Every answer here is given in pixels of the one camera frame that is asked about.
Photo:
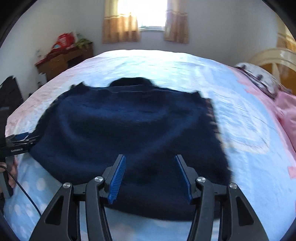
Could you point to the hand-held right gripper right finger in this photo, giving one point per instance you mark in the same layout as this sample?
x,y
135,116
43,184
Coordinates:
x,y
184,180

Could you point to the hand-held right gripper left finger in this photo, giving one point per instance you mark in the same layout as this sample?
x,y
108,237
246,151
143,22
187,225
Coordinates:
x,y
116,180

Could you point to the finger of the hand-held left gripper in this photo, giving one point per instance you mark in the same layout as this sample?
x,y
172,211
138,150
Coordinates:
x,y
23,136
27,141

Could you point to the navy patterned knit sweater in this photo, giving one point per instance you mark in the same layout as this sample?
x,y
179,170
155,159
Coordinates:
x,y
129,120

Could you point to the person's left hand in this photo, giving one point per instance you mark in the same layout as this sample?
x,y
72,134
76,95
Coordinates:
x,y
15,172

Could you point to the black chair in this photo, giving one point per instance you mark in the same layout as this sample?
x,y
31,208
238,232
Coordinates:
x,y
10,92

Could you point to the bed with blue pink sheet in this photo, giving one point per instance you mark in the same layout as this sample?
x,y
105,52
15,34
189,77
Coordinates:
x,y
245,150

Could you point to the brown wooden desk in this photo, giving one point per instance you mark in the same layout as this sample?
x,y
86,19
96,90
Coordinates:
x,y
62,62

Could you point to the red cloth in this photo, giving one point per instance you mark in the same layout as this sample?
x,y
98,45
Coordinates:
x,y
59,52

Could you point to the red gift bag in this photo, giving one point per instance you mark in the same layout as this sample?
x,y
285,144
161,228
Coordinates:
x,y
63,41

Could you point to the pink folded quilt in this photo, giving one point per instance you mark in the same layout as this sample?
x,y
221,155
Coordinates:
x,y
288,111

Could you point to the patterned white pillow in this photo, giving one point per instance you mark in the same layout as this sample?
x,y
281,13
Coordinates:
x,y
259,76

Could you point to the yellow orange window curtain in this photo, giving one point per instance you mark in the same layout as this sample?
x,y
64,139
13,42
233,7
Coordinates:
x,y
120,25
177,23

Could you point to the cream wooden bed headboard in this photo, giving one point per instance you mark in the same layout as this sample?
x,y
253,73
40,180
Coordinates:
x,y
275,58

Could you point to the sliding glass window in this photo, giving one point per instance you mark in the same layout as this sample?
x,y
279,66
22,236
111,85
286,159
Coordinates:
x,y
143,14

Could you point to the large yellow patterned curtain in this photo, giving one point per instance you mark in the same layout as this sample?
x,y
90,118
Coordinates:
x,y
288,38

